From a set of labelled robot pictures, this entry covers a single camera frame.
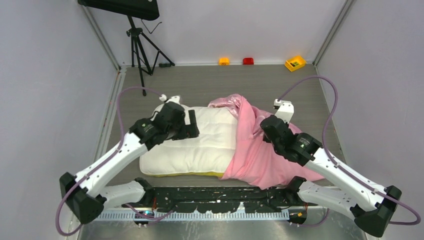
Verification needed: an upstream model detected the white yellow-edged pillow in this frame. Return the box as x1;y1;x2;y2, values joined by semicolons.
139;106;238;178

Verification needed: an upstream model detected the pink floral pillowcase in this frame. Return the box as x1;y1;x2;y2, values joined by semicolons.
208;94;323;190

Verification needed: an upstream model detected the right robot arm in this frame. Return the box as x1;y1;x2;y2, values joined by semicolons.
260;115;402;238

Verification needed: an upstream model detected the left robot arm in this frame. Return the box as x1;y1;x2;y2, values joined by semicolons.
59;100;200;225

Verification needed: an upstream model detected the small black adapter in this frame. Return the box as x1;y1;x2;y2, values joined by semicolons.
158;62;173;68

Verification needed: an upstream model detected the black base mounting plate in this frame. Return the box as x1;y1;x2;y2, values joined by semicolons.
121;186;309;214

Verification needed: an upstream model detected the orange toy block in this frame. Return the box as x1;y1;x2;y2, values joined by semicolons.
218;57;230;66

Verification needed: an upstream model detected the red toy block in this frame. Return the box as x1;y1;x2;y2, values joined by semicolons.
242;57;255;65

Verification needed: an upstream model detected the yellow toy bin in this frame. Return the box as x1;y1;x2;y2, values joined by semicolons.
284;55;307;72

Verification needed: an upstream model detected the black light panel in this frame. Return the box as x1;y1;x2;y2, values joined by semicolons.
77;0;160;21

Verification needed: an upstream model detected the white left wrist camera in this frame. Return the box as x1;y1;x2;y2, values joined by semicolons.
159;94;181;107

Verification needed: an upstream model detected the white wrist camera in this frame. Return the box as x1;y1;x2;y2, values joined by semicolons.
159;94;181;107
273;99;295;124

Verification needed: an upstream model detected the black camera tripod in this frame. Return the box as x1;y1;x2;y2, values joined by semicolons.
126;16;175;97

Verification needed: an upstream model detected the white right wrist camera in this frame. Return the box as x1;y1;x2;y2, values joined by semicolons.
273;99;295;124

